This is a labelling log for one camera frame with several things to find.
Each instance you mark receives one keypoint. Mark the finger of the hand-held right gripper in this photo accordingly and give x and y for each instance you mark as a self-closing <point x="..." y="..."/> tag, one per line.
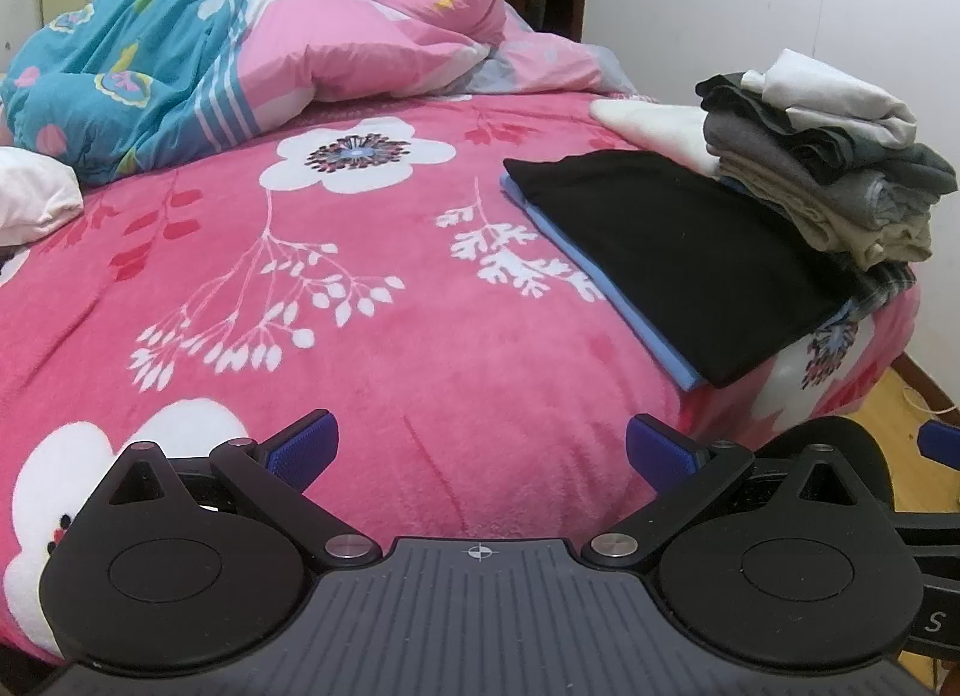
<point x="943" y="442"/>

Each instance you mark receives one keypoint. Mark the person's dark clothing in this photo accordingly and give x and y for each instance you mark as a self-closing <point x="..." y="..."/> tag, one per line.
<point x="832" y="433"/>

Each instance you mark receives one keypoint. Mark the black t-shirt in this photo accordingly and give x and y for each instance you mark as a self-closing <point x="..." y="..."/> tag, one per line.
<point x="675" y="261"/>

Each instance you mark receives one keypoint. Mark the white garment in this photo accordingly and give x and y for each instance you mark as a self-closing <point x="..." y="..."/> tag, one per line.
<point x="34" y="197"/>

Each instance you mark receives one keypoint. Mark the cream cloth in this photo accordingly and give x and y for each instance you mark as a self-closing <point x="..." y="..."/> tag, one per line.
<point x="660" y="130"/>

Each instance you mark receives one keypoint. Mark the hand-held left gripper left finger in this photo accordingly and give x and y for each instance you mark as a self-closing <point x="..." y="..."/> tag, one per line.
<point x="304" y="452"/>

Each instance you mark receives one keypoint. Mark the pink floral blanket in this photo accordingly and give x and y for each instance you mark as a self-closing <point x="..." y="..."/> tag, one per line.
<point x="375" y="336"/>

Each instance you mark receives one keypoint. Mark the blue and pink quilt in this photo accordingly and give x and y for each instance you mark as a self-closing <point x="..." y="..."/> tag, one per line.
<point x="262" y="28"/>

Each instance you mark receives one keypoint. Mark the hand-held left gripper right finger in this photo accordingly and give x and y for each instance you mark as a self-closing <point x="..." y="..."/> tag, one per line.
<point x="660" y="452"/>

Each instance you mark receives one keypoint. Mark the folded light blue shirt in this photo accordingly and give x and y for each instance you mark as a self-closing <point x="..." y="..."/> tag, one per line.
<point x="600" y="268"/>

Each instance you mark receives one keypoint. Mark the stack of folded clothes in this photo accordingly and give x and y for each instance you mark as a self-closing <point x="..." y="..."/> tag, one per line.
<point x="825" y="156"/>

